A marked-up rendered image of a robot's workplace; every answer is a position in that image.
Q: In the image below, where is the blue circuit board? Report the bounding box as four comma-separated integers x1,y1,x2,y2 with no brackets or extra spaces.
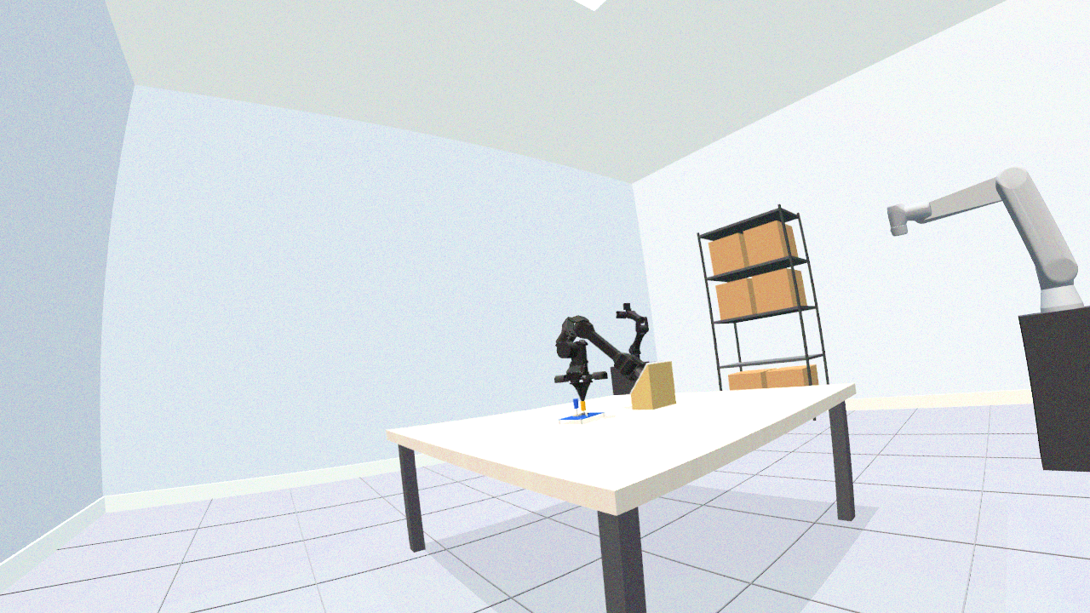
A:
558,398,605,424

